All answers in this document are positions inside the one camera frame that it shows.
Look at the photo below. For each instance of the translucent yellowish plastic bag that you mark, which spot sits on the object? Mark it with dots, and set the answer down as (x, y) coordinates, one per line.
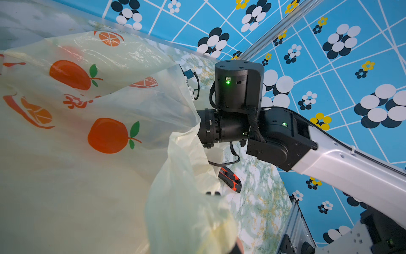
(100, 153)

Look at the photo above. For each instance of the red black utility knife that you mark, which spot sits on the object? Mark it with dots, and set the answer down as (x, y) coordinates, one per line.
(230, 179)

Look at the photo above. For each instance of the aluminium front rail frame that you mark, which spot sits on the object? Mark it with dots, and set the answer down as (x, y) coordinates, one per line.
(298, 231)

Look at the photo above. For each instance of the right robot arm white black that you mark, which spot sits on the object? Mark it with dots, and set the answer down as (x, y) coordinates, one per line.
(284, 138)

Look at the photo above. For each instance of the pink scalloped fruit plate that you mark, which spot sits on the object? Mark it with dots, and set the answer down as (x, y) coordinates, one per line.
(238, 249)

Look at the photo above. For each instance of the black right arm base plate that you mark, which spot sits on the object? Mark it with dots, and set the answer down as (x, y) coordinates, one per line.
(285, 246)

